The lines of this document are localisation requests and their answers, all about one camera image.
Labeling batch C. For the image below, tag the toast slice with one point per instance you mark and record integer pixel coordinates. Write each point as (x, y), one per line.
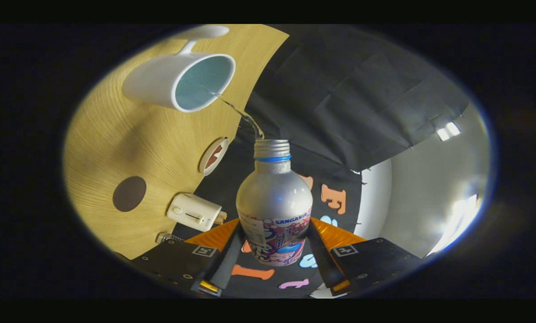
(221, 218)

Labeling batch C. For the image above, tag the white toaster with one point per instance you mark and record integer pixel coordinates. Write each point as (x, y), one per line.
(191, 211)

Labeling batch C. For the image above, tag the white round plate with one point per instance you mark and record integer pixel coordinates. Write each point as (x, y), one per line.
(205, 168)

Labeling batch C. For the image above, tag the silver juice bottle printed label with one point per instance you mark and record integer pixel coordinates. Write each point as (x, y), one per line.
(274, 197)

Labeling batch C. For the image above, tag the red-brown food piece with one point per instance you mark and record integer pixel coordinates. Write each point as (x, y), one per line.
(210, 160)
(218, 150)

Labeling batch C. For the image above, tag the small ceiling light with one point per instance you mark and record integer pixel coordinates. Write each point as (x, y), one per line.
(448, 131)

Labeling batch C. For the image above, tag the black backdrop cloth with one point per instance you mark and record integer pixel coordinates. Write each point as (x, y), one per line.
(339, 89)

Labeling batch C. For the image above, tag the white cup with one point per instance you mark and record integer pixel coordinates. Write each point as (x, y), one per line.
(153, 83)

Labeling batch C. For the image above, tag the dark round coaster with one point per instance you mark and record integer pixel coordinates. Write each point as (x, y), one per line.
(129, 194)

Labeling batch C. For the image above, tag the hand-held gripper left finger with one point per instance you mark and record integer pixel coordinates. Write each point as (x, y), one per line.
(226, 264)

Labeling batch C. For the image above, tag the wooden table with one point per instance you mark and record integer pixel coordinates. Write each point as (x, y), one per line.
(115, 134)

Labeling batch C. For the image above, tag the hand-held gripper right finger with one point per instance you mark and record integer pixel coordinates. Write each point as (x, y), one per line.
(324, 262)

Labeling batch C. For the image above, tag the clear juice stream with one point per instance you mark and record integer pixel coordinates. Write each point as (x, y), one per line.
(243, 115)

